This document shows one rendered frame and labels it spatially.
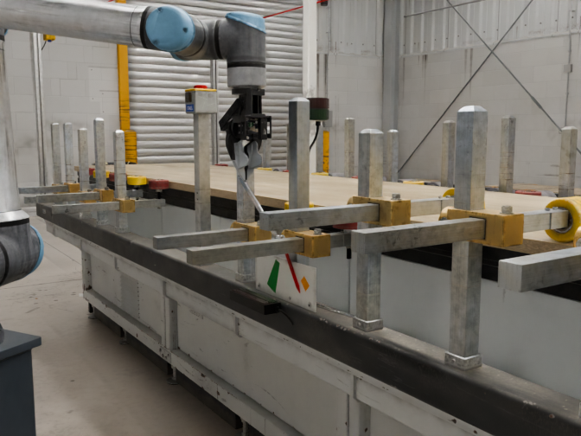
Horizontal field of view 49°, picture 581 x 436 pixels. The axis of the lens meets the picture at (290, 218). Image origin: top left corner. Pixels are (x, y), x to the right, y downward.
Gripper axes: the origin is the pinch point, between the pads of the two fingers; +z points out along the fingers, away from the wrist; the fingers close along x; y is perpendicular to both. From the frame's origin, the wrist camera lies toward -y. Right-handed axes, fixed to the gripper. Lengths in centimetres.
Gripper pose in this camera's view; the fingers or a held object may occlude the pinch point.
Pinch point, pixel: (244, 174)
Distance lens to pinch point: 153.0
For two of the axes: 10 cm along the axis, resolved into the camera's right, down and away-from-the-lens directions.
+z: 0.1, 9.9, 1.3
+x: 8.3, -0.8, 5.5
